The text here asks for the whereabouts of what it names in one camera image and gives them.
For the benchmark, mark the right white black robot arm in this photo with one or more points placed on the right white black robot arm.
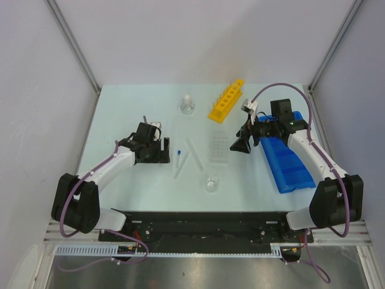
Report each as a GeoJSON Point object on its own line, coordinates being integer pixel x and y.
{"type": "Point", "coordinates": [338, 197]}

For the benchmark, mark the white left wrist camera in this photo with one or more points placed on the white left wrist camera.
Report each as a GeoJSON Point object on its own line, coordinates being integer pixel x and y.
{"type": "Point", "coordinates": [158, 127]}

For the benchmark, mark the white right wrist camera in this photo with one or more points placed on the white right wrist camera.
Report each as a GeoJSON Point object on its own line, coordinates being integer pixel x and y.
{"type": "Point", "coordinates": [250, 107]}

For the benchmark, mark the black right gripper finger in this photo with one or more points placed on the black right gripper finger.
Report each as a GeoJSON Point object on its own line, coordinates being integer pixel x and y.
{"type": "Point", "coordinates": [241, 145]}
{"type": "Point", "coordinates": [244, 133]}

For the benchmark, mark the blue capped test tube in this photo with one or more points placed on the blue capped test tube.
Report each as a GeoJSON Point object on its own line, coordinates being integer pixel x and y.
{"type": "Point", "coordinates": [177, 160]}

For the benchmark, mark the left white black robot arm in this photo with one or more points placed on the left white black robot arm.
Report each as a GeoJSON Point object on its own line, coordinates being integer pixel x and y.
{"type": "Point", "coordinates": [77, 206]}

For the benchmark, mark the glass flask with stopper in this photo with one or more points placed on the glass flask with stopper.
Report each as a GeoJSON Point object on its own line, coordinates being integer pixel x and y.
{"type": "Point", "coordinates": [187, 105]}

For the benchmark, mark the yellow test tube rack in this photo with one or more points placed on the yellow test tube rack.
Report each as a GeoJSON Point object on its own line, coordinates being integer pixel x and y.
{"type": "Point", "coordinates": [226, 101]}

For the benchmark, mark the large clear test tube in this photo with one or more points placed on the large clear test tube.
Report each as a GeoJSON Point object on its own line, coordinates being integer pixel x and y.
{"type": "Point", "coordinates": [194, 154]}

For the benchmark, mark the blue plastic tray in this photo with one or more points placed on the blue plastic tray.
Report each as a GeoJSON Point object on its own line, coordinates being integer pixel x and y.
{"type": "Point", "coordinates": [289, 172]}

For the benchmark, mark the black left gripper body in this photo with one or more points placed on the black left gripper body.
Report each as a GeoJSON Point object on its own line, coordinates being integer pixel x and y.
{"type": "Point", "coordinates": [154, 147]}

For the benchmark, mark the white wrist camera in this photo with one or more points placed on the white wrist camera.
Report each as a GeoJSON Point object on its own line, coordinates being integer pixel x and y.
{"type": "Point", "coordinates": [250, 107]}
{"type": "Point", "coordinates": [158, 127]}

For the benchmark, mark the small clear glass beaker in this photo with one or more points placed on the small clear glass beaker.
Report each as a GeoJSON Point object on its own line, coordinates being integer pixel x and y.
{"type": "Point", "coordinates": [212, 182]}

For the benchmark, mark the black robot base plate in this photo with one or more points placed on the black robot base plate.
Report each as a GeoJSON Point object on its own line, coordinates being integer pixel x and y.
{"type": "Point", "coordinates": [211, 232]}

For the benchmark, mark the clear plastic well plate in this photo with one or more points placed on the clear plastic well plate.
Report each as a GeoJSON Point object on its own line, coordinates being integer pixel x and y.
{"type": "Point", "coordinates": [219, 148]}

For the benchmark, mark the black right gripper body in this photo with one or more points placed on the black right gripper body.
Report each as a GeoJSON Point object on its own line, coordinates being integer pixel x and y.
{"type": "Point", "coordinates": [264, 129]}

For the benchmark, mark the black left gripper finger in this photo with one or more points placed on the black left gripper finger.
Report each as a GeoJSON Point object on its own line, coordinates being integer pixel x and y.
{"type": "Point", "coordinates": [165, 153]}
{"type": "Point", "coordinates": [154, 160]}

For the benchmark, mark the thin clear test tube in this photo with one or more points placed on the thin clear test tube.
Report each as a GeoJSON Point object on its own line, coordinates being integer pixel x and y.
{"type": "Point", "coordinates": [184, 159]}

